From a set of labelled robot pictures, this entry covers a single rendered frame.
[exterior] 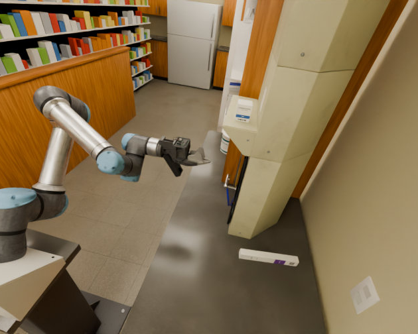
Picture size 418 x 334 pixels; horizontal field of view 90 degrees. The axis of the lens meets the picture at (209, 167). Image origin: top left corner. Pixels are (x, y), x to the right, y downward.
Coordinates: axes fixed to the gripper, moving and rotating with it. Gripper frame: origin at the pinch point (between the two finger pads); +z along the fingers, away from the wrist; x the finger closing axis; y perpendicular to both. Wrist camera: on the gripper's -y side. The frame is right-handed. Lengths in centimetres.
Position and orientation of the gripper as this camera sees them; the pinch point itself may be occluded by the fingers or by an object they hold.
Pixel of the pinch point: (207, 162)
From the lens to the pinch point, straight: 85.0
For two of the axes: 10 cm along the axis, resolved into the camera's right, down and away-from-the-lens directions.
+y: 1.1, -7.8, -6.2
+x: 1.9, -5.9, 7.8
